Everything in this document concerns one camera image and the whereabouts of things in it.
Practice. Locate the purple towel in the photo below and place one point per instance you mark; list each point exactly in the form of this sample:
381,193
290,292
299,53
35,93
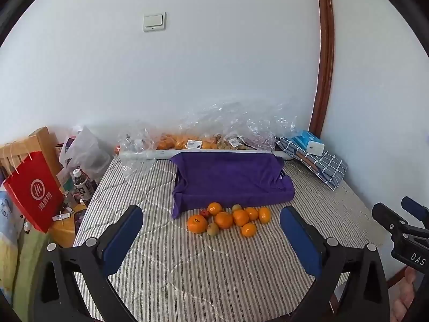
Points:
228,181

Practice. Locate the large orange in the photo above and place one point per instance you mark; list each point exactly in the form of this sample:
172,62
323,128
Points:
197,224

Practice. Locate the striped quilted bed sheet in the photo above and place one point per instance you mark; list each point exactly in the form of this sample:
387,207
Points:
201,275

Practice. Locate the blue checked folded cloth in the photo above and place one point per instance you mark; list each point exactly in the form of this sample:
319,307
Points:
331,167

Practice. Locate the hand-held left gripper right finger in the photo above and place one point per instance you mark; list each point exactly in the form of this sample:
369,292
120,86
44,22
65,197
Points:
300,238

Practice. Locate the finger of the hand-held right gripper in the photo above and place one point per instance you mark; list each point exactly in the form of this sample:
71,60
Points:
414,208
385,214

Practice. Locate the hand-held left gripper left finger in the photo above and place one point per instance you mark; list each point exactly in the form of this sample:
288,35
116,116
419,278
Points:
122,238

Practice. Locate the person's right hand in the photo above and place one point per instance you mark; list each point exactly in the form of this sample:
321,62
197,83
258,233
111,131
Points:
409,291

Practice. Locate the wooden chair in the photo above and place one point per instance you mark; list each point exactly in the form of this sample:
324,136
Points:
43,141

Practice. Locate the red paper bag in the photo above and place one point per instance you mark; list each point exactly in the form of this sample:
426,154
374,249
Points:
33,194

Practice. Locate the pale green cloth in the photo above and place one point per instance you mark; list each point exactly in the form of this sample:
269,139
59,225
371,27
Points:
30,265

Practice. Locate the white light switch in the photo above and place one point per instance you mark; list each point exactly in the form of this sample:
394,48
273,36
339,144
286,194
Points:
155,21

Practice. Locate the light blue printed bag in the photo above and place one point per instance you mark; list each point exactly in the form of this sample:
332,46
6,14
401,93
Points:
6,228

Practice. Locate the yellow side table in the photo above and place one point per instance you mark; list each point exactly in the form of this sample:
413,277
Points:
65,233

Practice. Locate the clear bag of brown fruits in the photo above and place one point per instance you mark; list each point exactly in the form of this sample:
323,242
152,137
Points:
231,143

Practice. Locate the white plastic bag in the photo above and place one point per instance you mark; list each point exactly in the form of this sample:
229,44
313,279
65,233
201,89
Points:
87,151

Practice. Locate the crumpled clear plastic wrap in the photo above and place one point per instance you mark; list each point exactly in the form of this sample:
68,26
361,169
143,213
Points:
234,120

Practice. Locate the small white box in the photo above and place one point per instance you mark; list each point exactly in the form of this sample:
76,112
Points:
316,148

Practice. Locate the small red fruit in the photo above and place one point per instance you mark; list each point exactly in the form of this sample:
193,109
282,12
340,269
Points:
204,213

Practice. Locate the green-brown kiwi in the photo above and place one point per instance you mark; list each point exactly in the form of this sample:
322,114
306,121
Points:
212,230
236,207

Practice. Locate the blue tissue pack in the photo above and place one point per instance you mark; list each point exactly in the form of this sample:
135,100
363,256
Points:
305,137

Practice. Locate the plastic drink bottle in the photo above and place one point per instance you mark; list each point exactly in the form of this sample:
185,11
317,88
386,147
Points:
82,187

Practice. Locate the clear bag of oranges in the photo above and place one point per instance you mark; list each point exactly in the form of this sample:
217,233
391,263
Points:
177,142

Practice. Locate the small crumpled clear bag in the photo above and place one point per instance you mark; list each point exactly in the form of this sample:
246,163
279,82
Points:
134,144

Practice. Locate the brown wooden door frame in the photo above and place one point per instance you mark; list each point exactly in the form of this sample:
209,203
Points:
326,57

